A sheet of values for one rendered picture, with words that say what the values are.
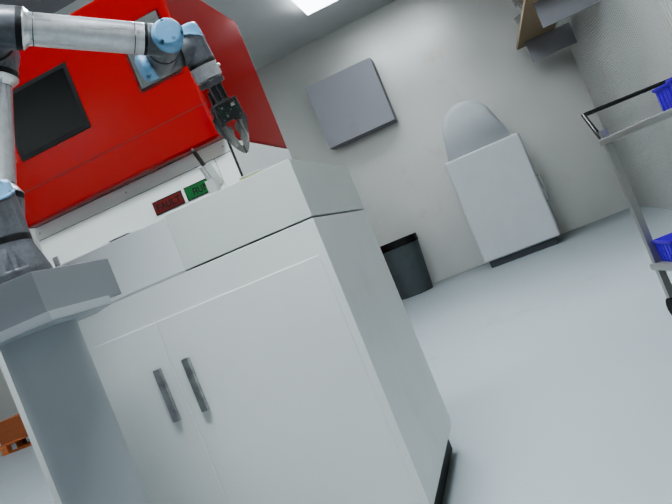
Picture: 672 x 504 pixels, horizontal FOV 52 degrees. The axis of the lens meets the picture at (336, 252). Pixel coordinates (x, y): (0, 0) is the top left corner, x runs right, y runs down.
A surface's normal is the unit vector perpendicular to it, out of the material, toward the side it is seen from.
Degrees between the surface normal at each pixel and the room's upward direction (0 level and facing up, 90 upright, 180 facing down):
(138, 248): 90
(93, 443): 90
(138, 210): 90
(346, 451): 90
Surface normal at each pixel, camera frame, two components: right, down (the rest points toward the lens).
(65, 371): 0.53, -0.22
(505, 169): -0.27, 0.11
